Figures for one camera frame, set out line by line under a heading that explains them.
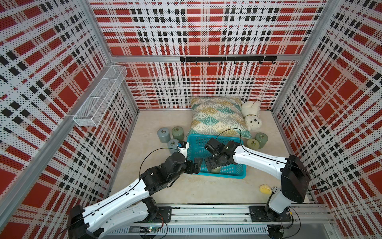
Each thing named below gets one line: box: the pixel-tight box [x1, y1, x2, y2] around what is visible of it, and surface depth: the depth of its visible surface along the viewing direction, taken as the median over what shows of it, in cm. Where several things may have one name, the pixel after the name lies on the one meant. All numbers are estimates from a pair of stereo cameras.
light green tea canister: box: [246, 138, 260, 150], surface depth 93 cm
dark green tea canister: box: [171, 125, 185, 141], surface depth 100 cm
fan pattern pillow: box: [186, 95, 253, 141], surface depth 97 cm
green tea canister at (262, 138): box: [254, 132, 269, 149], surface depth 96 cm
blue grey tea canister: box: [157, 127, 171, 144], surface depth 100 cm
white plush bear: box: [240, 101, 263, 131], surface depth 110 cm
